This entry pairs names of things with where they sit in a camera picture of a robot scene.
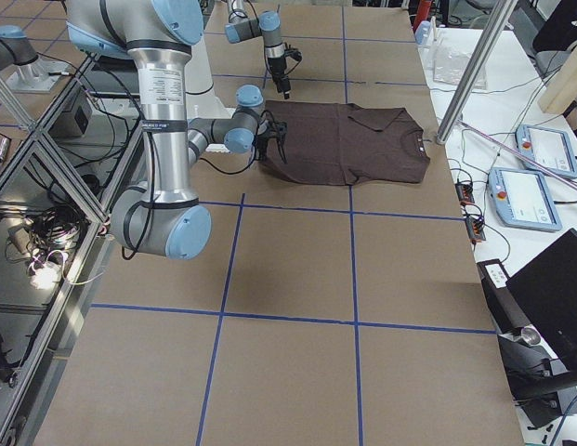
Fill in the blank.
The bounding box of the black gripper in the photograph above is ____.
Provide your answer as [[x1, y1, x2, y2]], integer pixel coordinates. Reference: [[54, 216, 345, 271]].
[[255, 121, 287, 161], [268, 44, 301, 100]]

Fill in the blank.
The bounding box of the dark brown t-shirt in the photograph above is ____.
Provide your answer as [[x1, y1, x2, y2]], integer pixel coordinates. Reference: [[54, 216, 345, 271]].
[[261, 101, 430, 186]]

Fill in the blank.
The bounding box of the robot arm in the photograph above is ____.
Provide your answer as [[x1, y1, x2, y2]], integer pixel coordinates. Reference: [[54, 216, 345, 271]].
[[67, 1, 287, 260], [225, 1, 302, 99]]

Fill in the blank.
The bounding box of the red cylinder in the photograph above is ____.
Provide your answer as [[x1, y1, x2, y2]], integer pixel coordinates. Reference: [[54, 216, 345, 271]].
[[413, 0, 432, 32]]

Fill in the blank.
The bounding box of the clear plastic bag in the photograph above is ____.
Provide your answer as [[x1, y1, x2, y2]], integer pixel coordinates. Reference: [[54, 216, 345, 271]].
[[432, 45, 472, 85]]

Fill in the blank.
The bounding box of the orange black connector block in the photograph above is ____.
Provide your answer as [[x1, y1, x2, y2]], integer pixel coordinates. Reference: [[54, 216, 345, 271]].
[[454, 182, 476, 206]]

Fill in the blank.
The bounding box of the near teach pendant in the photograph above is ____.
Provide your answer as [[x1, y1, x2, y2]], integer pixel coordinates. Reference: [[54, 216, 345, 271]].
[[488, 167, 562, 232]]

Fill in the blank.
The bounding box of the teach pendant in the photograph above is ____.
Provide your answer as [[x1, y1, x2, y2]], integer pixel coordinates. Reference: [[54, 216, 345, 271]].
[[488, 167, 562, 232], [516, 125, 577, 179]]

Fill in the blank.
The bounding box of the far teach pendant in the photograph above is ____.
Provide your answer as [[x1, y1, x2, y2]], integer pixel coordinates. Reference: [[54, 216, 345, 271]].
[[516, 125, 577, 179]]

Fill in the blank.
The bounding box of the black monitor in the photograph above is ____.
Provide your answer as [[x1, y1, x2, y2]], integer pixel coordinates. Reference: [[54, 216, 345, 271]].
[[506, 229, 577, 370]]

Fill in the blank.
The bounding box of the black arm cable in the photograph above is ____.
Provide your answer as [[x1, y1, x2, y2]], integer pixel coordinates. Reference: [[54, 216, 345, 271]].
[[120, 109, 289, 261]]

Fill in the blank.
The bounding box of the aluminium frame rack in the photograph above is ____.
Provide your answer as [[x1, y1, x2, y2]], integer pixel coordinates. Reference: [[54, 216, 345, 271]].
[[0, 40, 140, 445]]

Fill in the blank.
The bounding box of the aluminium frame post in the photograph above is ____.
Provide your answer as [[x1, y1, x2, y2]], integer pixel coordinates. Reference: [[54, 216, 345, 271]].
[[436, 0, 518, 145]]

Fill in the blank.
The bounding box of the black camera stand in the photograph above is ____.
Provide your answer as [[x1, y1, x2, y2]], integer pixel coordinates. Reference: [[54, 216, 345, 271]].
[[477, 259, 577, 428]]

